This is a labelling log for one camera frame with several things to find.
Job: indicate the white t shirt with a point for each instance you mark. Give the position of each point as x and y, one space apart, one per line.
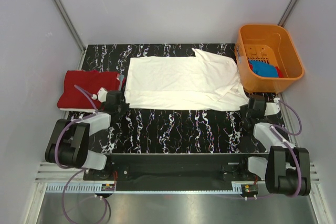
78 110
205 81

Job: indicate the folded white t shirt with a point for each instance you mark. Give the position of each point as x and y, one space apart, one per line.
78 110

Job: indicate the folded grey t shirt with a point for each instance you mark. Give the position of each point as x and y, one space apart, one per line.
121 87

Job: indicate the red t shirt in basket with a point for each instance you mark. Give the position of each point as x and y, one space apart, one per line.
279 72

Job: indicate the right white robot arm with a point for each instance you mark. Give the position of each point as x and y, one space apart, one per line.
286 170

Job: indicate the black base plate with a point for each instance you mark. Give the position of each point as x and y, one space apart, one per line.
182 170

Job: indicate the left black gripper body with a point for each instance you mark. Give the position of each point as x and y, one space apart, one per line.
119 110

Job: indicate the left corner aluminium post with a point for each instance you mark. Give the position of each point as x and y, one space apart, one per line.
66 18

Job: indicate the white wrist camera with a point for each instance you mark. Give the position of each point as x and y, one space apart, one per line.
102 95
272 108

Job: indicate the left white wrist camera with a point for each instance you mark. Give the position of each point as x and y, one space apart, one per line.
102 95

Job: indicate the orange plastic basket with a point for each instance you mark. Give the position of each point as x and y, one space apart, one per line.
271 44

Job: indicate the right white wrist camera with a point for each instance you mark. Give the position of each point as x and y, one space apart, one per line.
272 108

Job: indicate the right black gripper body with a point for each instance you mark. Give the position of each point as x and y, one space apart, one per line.
244 112

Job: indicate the folded red t shirt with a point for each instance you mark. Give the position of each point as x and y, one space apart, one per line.
81 87

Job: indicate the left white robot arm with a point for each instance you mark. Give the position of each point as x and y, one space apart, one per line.
68 146

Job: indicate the blue t shirt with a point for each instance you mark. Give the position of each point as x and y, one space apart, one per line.
263 69

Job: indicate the grey slotted cable duct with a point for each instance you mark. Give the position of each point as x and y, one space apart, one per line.
124 188

